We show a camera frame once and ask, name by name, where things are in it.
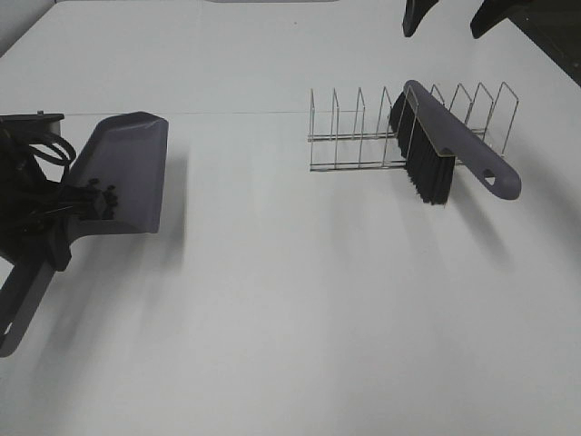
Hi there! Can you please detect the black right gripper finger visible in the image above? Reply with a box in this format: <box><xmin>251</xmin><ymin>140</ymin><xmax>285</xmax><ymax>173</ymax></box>
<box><xmin>402</xmin><ymin>0</ymin><xmax>438</xmax><ymax>37</ymax></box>
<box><xmin>470</xmin><ymin>0</ymin><xmax>522</xmax><ymax>39</ymax></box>

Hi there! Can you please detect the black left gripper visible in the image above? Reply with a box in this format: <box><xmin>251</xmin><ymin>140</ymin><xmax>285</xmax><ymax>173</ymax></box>
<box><xmin>1</xmin><ymin>135</ymin><xmax>72</xmax><ymax>272</ymax></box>

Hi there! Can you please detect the pile of coffee beans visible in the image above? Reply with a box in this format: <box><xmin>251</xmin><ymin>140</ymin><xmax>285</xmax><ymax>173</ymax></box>
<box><xmin>80</xmin><ymin>178</ymin><xmax>118</xmax><ymax>221</ymax></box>

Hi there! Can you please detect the grey plastic dustpan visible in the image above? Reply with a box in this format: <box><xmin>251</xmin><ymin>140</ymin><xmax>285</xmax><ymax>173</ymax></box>
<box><xmin>1</xmin><ymin>112</ymin><xmax>169</xmax><ymax>358</ymax></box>

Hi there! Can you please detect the black cable bundle left gripper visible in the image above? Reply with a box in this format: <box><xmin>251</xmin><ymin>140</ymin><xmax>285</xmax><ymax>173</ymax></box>
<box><xmin>1</xmin><ymin>123</ymin><xmax>86</xmax><ymax>233</ymax></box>

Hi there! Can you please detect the black camera box on left wrist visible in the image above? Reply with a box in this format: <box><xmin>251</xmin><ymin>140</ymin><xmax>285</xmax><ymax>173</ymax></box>
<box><xmin>1</xmin><ymin>111</ymin><xmax>64</xmax><ymax>135</ymax></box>

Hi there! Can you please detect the chrome wire dish rack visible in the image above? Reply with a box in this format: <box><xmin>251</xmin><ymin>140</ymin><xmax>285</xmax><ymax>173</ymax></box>
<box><xmin>307</xmin><ymin>82</ymin><xmax>520</xmax><ymax>173</ymax></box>

